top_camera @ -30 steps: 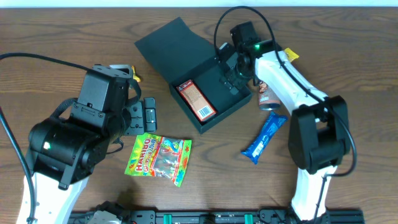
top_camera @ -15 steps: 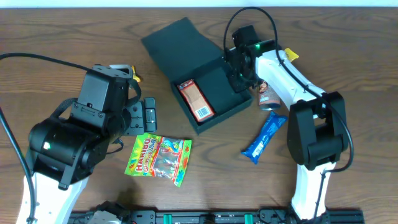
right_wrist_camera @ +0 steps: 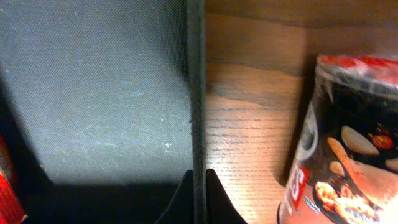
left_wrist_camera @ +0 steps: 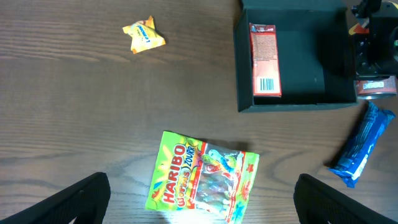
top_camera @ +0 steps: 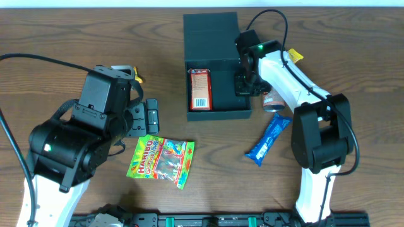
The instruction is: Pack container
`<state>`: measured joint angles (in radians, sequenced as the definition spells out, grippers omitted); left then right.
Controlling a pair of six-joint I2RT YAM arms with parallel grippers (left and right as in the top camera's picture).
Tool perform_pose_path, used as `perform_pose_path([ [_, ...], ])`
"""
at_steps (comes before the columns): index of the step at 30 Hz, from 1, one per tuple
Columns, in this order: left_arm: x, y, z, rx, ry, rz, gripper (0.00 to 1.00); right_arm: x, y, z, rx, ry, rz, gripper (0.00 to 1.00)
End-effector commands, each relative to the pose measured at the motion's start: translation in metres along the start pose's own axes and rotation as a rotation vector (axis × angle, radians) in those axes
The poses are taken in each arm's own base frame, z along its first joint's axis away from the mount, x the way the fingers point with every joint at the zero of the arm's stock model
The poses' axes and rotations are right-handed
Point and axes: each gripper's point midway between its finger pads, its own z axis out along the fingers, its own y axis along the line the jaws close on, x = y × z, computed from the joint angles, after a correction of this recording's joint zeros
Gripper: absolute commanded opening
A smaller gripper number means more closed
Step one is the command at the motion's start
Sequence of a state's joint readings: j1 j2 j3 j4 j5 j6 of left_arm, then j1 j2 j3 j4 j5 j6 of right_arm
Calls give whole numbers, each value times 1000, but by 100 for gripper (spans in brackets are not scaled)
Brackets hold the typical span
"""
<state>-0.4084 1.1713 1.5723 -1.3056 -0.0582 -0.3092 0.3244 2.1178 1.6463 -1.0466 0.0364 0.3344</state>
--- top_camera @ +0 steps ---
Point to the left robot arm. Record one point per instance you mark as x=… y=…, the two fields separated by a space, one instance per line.
x=66 y=150

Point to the blue cookie packet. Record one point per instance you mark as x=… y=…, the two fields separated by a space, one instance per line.
x=277 y=125

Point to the orange red carton box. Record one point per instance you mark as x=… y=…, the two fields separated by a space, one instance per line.
x=201 y=96

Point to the black open box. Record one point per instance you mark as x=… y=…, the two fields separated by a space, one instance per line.
x=209 y=43

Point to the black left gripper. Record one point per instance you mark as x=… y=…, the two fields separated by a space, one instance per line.
x=151 y=116

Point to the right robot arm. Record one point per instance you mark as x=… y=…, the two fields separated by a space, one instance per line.
x=322 y=129

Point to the small yellow lemon snack packet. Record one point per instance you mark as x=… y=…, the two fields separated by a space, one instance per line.
x=136 y=75

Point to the black mounting rail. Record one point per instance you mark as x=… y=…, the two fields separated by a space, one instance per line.
x=117 y=216

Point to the yellow orange biscuit packet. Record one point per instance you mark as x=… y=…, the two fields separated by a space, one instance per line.
x=295 y=56

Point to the brown drink can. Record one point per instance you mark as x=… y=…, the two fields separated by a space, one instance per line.
x=272 y=101

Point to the Haribo gummy worms bag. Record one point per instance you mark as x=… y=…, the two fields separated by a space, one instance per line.
x=161 y=158

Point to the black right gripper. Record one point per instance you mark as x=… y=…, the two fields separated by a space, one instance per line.
x=242 y=89

